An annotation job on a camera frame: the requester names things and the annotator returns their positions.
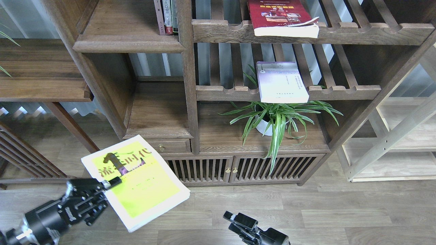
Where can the white purple paperback book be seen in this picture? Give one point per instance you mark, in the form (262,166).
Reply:
(280,82)

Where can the white plant pot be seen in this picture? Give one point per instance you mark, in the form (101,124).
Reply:
(263,127)

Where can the dark wooden side table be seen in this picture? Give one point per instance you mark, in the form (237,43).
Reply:
(40,70)

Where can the green spider plant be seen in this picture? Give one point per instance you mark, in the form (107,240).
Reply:
(292,112)

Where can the brass drawer knob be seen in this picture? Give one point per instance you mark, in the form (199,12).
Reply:
(161,148)

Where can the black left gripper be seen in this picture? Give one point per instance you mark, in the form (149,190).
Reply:
(83,201)

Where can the dark green upright book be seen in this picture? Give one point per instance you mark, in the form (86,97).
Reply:
(174,17)

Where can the light wooden shelf rack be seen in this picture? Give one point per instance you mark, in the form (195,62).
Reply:
(403,147)

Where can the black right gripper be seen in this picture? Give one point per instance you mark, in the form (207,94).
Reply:
(247,230)

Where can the maroon book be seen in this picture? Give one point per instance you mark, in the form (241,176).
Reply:
(160,17)

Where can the red paperback book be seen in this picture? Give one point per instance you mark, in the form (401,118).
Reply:
(282,18)

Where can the dark wooden bookshelf cabinet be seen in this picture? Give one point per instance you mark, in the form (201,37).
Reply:
(171,89)

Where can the white red upright book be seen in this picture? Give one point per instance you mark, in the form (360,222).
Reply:
(167,16)

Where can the yellow green paperback book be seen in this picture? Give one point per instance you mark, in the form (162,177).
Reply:
(148,188)

